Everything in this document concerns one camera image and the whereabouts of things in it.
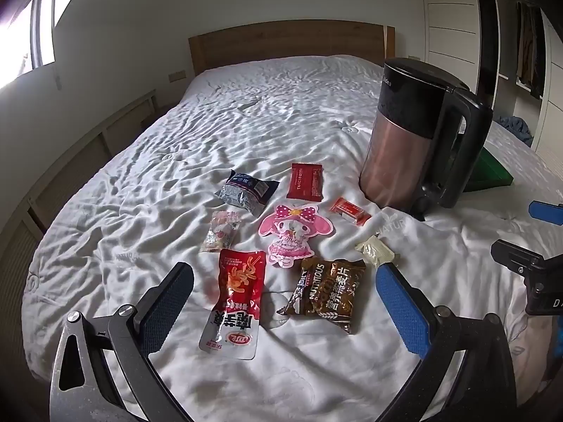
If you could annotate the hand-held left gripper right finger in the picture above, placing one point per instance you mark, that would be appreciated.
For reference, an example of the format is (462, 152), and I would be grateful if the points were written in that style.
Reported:
(402, 312)

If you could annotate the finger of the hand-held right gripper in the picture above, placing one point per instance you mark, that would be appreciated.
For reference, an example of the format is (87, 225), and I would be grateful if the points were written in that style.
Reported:
(512, 255)
(546, 210)

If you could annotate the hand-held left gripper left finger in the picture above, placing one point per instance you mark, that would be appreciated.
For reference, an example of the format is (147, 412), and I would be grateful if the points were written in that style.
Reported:
(165, 312)

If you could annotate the clear candy packet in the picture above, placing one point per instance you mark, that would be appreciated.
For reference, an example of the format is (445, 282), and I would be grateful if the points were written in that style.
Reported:
(220, 231)

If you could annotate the small red snack bar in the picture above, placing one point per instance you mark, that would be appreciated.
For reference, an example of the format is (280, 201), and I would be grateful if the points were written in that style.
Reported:
(349, 211)

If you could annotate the pink character snack packet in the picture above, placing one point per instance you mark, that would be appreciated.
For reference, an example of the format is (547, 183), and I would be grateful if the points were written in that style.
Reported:
(292, 237)

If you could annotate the small beige sachet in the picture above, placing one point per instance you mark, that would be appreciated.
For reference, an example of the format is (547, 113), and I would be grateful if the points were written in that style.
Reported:
(376, 251)

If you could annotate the green tray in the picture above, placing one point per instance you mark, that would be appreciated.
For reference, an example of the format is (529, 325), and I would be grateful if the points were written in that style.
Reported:
(490, 171)

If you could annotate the long red snack packet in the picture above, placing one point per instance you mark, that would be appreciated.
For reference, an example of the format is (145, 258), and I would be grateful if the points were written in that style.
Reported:
(235, 303)

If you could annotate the brown oatmeal snack packet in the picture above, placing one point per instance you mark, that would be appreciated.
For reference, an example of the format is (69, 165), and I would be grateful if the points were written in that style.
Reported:
(325, 296)

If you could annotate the blue crumpled garment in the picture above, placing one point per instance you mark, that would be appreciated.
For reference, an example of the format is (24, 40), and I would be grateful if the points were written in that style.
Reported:
(517, 127)

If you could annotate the blue silver snack packet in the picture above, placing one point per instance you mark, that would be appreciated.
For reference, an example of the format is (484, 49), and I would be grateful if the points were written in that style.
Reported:
(246, 191)

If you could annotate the copper black electric kettle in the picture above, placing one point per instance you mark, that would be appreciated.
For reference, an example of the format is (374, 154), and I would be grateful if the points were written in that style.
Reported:
(400, 149)

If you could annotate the hanging clothes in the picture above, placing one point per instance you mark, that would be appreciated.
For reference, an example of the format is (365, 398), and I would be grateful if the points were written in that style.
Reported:
(530, 48)

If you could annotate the square red snack packet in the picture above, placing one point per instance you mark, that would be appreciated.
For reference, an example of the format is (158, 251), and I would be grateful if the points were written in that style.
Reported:
(304, 181)

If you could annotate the wooden bedside bench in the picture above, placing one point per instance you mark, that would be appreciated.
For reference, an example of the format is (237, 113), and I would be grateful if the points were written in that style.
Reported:
(79, 149)

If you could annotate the white wardrobe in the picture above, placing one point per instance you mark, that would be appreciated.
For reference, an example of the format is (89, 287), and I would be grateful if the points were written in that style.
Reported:
(453, 22)

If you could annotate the white quilted bed cover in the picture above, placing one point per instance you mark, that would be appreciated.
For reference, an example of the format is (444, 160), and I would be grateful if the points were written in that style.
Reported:
(264, 118)

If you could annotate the wooden headboard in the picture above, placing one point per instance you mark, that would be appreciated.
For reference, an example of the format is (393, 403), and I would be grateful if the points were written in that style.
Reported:
(286, 44)

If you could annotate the window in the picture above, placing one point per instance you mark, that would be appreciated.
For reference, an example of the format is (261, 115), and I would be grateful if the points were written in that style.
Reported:
(26, 39)

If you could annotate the wall socket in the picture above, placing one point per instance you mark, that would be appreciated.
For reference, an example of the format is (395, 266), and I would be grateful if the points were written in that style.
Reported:
(177, 76)

